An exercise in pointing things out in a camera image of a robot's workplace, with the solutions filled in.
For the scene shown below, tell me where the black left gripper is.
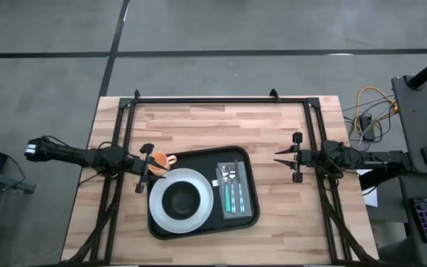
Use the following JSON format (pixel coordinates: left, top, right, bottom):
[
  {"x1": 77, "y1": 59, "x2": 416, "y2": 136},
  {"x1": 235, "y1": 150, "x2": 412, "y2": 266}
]
[{"x1": 131, "y1": 142, "x2": 171, "y2": 195}]

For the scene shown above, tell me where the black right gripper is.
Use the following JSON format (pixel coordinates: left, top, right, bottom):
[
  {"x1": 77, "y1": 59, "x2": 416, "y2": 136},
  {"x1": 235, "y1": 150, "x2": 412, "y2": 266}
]
[{"x1": 273, "y1": 131, "x2": 317, "y2": 184}]

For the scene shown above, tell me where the beige mug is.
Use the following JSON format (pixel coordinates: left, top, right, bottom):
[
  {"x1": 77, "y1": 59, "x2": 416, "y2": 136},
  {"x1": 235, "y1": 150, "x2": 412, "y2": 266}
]
[{"x1": 148, "y1": 151, "x2": 178, "y2": 177}]

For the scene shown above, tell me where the black bowl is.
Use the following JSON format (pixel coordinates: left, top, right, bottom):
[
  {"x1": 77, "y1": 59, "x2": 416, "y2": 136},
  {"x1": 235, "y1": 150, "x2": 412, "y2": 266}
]
[{"x1": 161, "y1": 180, "x2": 202, "y2": 221}]

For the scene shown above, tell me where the grey cloth napkin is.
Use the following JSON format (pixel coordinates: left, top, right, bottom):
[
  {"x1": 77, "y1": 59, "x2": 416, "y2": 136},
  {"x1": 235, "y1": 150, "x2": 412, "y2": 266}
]
[{"x1": 216, "y1": 159, "x2": 254, "y2": 220}]

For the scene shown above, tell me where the white plate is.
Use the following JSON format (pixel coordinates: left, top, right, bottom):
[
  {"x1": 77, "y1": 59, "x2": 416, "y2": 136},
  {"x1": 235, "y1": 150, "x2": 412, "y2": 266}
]
[{"x1": 148, "y1": 168, "x2": 215, "y2": 235}]

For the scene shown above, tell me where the knife with striped handle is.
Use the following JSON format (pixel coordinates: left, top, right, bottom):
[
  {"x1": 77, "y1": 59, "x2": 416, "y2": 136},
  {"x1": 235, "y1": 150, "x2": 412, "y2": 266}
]
[{"x1": 234, "y1": 159, "x2": 246, "y2": 214}]

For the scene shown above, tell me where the fork with striped handle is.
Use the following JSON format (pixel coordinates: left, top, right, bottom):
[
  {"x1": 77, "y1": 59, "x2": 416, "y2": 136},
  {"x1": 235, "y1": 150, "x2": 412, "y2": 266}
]
[{"x1": 228, "y1": 168, "x2": 238, "y2": 214}]

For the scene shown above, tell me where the spoon with teal handle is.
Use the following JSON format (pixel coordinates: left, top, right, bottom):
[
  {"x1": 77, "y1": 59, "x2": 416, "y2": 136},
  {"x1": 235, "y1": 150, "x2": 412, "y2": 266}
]
[{"x1": 221, "y1": 165, "x2": 233, "y2": 214}]

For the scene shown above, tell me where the black plastic tray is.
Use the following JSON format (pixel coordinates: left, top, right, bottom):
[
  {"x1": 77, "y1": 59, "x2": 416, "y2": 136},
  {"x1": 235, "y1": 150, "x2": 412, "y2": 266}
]
[{"x1": 146, "y1": 145, "x2": 262, "y2": 241}]

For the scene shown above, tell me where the black power strip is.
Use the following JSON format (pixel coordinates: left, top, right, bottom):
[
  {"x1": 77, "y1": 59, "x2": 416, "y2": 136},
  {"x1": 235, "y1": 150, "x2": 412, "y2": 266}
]
[{"x1": 359, "y1": 113, "x2": 377, "y2": 142}]

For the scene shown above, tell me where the dark desk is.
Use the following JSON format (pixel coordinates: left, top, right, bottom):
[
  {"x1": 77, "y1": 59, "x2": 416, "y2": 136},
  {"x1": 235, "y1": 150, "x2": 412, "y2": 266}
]
[{"x1": 378, "y1": 173, "x2": 427, "y2": 267}]

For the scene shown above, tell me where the grey equipment cart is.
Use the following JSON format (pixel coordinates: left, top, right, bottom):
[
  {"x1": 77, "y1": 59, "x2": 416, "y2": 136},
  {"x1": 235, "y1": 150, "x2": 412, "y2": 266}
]
[{"x1": 390, "y1": 75, "x2": 427, "y2": 176}]

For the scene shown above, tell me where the yellow cable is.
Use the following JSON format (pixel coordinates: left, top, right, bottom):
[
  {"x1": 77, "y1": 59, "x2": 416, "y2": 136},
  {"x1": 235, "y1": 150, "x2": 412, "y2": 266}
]
[{"x1": 353, "y1": 85, "x2": 399, "y2": 135}]

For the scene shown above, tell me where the black aluminium table frame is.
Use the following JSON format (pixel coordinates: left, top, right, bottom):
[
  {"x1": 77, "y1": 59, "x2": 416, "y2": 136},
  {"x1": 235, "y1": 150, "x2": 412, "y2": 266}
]
[{"x1": 60, "y1": 88, "x2": 382, "y2": 267}]

